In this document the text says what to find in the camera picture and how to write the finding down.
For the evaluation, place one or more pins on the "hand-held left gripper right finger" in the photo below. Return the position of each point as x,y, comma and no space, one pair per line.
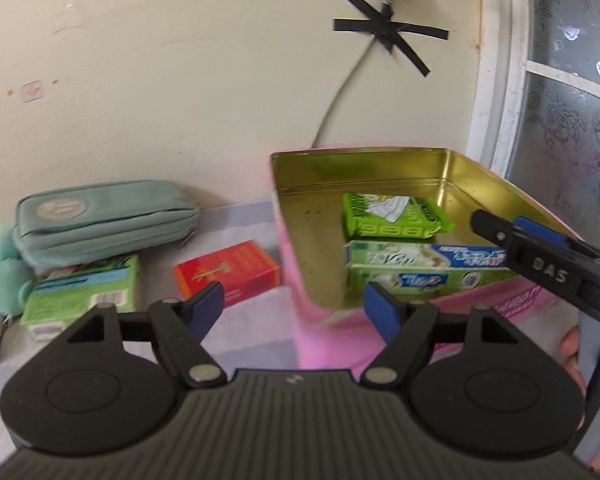
382,310

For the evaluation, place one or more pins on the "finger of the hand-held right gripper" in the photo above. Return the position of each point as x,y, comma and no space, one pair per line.
542,230
490,225

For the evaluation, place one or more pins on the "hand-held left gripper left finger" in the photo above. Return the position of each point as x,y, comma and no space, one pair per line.
207,310

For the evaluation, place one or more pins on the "green and white toothpaste box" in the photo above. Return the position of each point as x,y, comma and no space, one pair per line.
420,272

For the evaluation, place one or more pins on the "green snack packet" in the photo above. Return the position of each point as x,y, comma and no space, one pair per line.
415,220

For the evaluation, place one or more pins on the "pink tin box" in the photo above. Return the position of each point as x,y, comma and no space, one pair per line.
325,260

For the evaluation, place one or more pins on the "teal pencil case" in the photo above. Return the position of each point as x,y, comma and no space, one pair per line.
105,225

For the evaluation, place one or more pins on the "teal plush toy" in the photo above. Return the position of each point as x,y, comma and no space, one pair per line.
7,270

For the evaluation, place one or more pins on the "person's right hand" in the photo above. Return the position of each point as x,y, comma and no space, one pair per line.
570,355

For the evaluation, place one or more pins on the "red cardboard box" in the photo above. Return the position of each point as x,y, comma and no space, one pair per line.
230,272

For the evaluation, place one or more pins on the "striped bed sheet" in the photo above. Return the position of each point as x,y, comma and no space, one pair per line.
260,330

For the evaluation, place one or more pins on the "floral frosted window glass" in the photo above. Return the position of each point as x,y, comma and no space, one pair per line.
575,125

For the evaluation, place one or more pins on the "green tissue packet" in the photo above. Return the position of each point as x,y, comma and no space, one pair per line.
80,295

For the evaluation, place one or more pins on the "black tape cross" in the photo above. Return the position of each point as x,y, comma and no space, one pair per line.
385,27

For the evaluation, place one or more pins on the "white window frame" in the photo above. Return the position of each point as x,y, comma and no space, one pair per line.
500,85

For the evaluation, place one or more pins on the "small wall sticker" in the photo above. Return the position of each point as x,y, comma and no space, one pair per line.
32,91

